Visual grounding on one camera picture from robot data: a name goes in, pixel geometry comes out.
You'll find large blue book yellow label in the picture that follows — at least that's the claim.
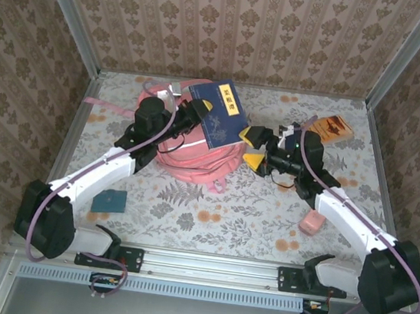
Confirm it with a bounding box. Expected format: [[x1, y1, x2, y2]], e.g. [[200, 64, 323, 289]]
[[180, 74, 254, 154]]

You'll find orange book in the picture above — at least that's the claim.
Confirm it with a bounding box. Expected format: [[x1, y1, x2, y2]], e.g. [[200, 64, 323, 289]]
[[304, 111, 356, 149]]

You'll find pink school backpack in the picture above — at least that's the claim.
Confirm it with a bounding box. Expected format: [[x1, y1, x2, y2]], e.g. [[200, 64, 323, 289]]
[[74, 67, 253, 198]]

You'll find pink pencil case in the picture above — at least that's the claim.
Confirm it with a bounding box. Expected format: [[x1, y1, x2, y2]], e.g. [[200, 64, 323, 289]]
[[298, 210, 326, 236]]

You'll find teal notebook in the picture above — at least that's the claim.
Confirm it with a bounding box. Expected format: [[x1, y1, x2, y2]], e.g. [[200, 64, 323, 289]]
[[90, 187, 129, 217]]

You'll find floral table cover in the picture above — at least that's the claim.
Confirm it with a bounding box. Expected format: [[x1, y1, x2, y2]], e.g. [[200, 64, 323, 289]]
[[35, 61, 420, 279]]

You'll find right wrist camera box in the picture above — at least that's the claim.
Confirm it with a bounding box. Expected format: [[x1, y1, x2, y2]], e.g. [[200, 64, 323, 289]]
[[275, 122, 297, 152]]

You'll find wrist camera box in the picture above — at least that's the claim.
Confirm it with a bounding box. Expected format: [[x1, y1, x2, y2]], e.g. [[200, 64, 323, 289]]
[[275, 122, 297, 152], [164, 80, 185, 99]]

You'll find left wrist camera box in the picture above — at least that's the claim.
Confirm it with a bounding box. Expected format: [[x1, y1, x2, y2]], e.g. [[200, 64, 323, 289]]
[[164, 80, 185, 99]]

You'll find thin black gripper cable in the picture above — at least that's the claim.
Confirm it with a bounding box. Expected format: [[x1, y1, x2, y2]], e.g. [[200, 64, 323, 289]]
[[263, 170, 298, 190]]

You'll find aluminium frame bar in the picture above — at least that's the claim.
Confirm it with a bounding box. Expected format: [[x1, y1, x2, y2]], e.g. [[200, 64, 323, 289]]
[[99, 63, 369, 107], [342, 101, 420, 279], [25, 64, 107, 238]]

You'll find wide aluminium mounting rail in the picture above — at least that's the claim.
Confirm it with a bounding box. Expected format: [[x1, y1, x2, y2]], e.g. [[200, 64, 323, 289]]
[[7, 226, 420, 309]]

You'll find aluminium frame post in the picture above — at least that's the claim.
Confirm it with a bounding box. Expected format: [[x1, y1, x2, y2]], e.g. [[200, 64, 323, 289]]
[[19, 0, 112, 78], [364, 0, 420, 116]]

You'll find slotted grey cable duct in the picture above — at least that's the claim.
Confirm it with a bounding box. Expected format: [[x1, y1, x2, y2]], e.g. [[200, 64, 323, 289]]
[[18, 260, 332, 314]]

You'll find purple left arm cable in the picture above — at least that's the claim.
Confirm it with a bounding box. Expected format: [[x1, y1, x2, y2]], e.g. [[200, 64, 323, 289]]
[[21, 67, 180, 306]]

